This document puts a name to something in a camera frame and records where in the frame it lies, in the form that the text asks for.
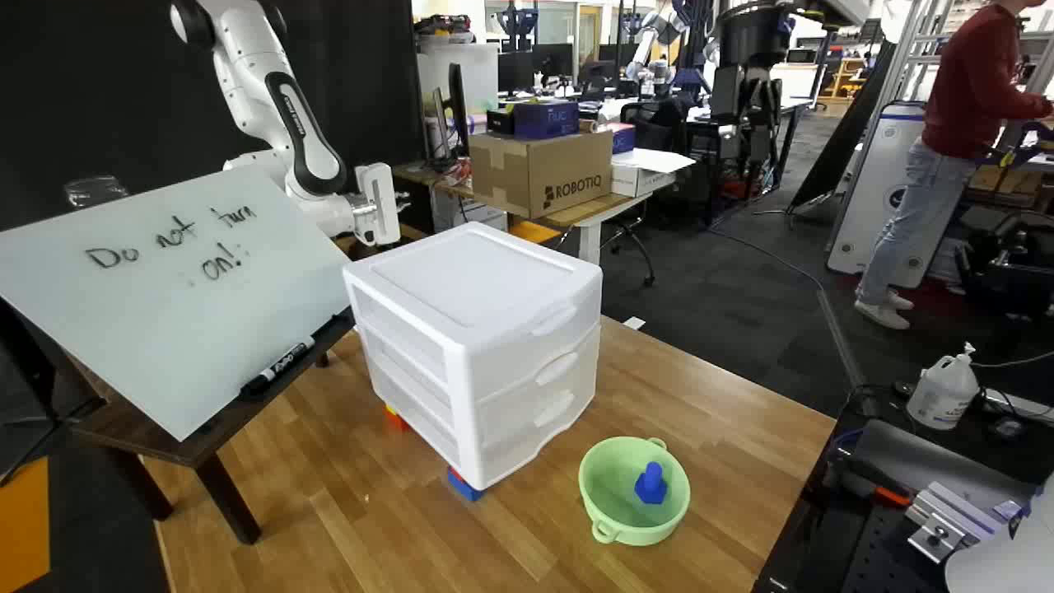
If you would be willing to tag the green plastic basin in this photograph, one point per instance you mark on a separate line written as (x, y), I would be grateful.
(614, 517)

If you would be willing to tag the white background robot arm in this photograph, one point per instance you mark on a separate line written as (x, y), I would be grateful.
(291, 120)

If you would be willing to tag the white plastic drawer unit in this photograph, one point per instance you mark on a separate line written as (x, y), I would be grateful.
(472, 316)

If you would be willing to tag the white office desk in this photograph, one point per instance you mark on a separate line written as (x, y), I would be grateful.
(598, 209)

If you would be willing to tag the large cardboard box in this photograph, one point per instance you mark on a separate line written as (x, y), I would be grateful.
(538, 169)

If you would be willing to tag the white round disc stack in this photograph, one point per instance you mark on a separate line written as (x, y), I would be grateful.
(647, 169)

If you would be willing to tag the dark blue box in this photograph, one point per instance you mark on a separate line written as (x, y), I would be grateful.
(534, 120)

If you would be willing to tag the orange block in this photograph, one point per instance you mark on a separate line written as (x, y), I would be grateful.
(392, 418)

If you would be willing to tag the blue block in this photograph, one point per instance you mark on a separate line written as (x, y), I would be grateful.
(466, 484)

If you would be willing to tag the blue toy bolt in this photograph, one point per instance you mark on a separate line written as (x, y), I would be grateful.
(653, 484)

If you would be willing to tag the black marker pen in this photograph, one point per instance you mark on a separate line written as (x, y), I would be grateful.
(283, 362)

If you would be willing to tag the white panel blue edge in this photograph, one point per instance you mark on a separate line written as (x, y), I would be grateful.
(873, 200)

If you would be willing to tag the whiteboard with handwriting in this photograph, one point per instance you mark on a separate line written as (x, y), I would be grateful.
(166, 316)

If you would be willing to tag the dark wooden easel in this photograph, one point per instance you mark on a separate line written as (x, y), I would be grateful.
(226, 500)

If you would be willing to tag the black perforated breadboard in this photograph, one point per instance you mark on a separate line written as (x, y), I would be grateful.
(843, 549)

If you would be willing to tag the white plastic jug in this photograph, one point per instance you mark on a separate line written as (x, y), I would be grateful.
(943, 392)

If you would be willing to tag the black flat panel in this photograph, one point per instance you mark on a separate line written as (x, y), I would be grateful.
(932, 449)

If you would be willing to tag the silver metal ladder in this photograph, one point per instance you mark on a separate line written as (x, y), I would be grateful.
(917, 45)

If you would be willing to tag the person in red sweater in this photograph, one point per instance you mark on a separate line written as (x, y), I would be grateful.
(967, 86)

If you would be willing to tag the black backdrop curtain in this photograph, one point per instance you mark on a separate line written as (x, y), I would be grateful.
(88, 86)

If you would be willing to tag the aluminium extrusion bar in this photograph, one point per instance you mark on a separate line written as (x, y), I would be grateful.
(967, 514)

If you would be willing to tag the white rounded cover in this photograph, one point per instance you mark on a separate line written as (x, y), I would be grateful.
(1010, 554)

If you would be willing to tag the orange board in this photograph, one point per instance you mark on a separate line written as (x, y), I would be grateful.
(20, 528)

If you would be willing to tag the silver angle bracket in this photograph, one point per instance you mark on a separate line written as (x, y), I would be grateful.
(936, 540)

